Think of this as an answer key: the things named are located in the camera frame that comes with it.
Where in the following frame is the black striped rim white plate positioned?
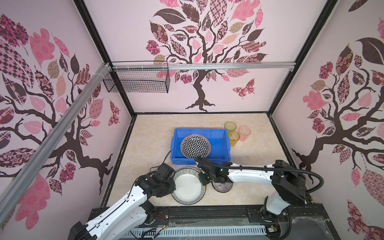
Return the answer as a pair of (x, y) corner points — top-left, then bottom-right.
(172, 167), (207, 206)

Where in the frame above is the floral pattern plate orange rim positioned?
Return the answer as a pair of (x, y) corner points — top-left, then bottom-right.
(181, 135), (212, 159)

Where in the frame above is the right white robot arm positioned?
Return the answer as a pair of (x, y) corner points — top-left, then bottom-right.
(195, 158), (306, 222)

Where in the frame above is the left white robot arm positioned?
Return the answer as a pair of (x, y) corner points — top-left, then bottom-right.
(68, 165), (176, 240)

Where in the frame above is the blue plastic bin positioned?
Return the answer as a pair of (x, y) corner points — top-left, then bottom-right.
(171, 128), (231, 165)

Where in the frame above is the yellow transparent cup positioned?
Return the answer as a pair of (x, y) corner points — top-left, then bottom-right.
(228, 131), (241, 147)

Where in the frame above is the green transparent cup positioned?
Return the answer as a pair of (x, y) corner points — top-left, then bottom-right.
(224, 122), (237, 132)

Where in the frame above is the pink transparent cup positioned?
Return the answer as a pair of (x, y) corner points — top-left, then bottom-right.
(238, 126), (251, 142)

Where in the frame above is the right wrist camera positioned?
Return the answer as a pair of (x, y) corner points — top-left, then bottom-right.
(194, 158), (214, 172)

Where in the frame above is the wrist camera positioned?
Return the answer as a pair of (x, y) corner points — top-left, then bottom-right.
(157, 163), (175, 181)
(194, 158), (214, 172)

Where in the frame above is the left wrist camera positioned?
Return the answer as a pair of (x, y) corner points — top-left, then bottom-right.
(157, 163), (175, 181)

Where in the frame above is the white slotted cable duct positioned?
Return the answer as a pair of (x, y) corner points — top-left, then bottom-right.
(121, 226), (267, 240)

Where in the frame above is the black wire basket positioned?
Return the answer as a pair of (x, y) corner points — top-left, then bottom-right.
(103, 60), (171, 94)

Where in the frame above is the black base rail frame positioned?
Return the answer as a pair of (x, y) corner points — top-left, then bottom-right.
(136, 204), (340, 240)

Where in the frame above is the aluminium rail back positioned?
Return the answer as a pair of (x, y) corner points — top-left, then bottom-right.
(113, 62), (296, 71)

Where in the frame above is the aluminium rail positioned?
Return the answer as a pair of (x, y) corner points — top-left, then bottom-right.
(1, 63), (111, 224)
(113, 62), (296, 71)

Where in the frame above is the aluminium rail left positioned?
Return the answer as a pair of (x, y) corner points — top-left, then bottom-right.
(1, 63), (111, 224)

